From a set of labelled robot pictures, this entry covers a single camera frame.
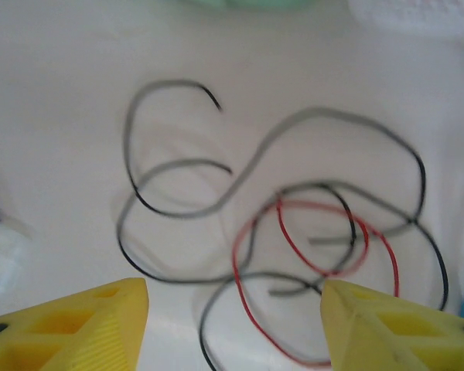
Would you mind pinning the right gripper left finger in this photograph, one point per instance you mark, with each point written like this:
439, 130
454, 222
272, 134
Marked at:
73, 340

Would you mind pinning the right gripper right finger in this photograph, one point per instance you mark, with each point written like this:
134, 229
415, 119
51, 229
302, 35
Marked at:
402, 340

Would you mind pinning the clear plastic organizer box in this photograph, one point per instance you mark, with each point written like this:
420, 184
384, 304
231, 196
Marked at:
4, 255

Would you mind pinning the white perforated plastic basket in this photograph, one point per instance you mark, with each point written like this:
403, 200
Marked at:
410, 15

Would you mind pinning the mint green zip pouch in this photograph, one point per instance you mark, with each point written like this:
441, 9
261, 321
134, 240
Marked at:
251, 3

